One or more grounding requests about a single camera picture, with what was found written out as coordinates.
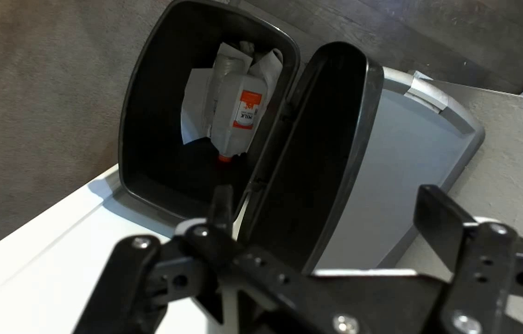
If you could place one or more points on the white carton orange label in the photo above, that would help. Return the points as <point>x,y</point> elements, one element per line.
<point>244,104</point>

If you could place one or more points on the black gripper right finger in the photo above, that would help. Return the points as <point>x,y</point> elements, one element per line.
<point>482,271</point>

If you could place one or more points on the black bin lid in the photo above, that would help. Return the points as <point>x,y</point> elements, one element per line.
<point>318,155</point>

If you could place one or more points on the black plastic waste bin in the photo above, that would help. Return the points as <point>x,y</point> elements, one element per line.
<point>157,123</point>

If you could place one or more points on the crumpled white paper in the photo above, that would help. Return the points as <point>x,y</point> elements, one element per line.
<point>200,108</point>

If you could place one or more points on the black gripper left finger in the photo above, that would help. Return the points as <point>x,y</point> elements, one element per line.
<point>152,271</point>

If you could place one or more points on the grey step trash can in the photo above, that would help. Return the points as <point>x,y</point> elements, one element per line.
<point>404,168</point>

